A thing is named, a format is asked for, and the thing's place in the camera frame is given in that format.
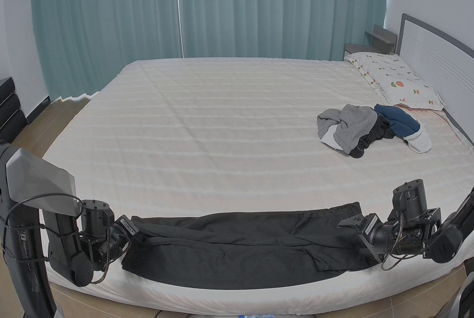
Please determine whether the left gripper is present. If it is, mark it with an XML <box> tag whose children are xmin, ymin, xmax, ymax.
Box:
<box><xmin>110</xmin><ymin>215</ymin><xmax>140</xmax><ymax>254</ymax></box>

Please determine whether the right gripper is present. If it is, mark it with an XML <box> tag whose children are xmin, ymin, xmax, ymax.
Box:
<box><xmin>338</xmin><ymin>215</ymin><xmax>398</xmax><ymax>262</ymax></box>

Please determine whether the black T-shirt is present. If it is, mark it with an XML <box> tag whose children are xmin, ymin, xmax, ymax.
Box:
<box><xmin>121</xmin><ymin>202</ymin><xmax>378</xmax><ymax>289</ymax></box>

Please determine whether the black garment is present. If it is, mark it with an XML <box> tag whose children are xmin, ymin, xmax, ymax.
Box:
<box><xmin>348</xmin><ymin>115</ymin><xmax>395</xmax><ymax>159</ymax></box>

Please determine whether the grey garment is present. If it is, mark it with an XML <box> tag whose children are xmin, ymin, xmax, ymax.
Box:
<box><xmin>316</xmin><ymin>104</ymin><xmax>377</xmax><ymax>154</ymax></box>

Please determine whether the white garment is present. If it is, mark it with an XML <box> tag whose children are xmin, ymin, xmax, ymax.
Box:
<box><xmin>403</xmin><ymin>126</ymin><xmax>433</xmax><ymax>154</ymax></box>

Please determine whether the dark blue garment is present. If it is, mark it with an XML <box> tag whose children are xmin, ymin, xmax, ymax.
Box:
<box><xmin>374</xmin><ymin>104</ymin><xmax>421</xmax><ymax>139</ymax></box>

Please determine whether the white printed pillow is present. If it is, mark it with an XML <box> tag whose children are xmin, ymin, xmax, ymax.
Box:
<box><xmin>344</xmin><ymin>52</ymin><xmax>447</xmax><ymax>111</ymax></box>

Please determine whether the bed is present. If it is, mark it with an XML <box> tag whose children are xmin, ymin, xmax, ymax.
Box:
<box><xmin>41</xmin><ymin>13</ymin><xmax>474</xmax><ymax>316</ymax></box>

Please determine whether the black chest of drawers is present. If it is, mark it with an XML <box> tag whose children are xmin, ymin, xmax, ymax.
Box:
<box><xmin>0</xmin><ymin>77</ymin><xmax>27</xmax><ymax>142</ymax></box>

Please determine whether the grey bedside table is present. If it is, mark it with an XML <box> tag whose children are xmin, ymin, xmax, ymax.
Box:
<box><xmin>344</xmin><ymin>25</ymin><xmax>397</xmax><ymax>56</ymax></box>

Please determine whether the black cable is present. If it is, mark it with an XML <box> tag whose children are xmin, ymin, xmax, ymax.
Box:
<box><xmin>91</xmin><ymin>257</ymin><xmax>113</xmax><ymax>284</ymax></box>
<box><xmin>5</xmin><ymin>192</ymin><xmax>85</xmax><ymax>226</ymax></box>
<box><xmin>379</xmin><ymin>252</ymin><xmax>408</xmax><ymax>271</ymax></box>

